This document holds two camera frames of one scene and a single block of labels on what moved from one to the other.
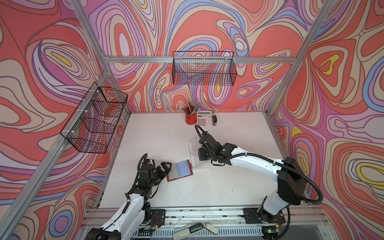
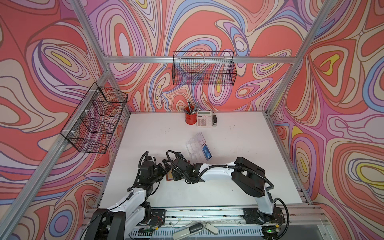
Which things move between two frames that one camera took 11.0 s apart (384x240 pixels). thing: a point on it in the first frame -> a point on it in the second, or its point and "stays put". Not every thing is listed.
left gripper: x=162 y=173 stays put
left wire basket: x=91 y=129 stays put
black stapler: x=214 y=121 stays put
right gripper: x=202 y=155 -> x=175 y=176
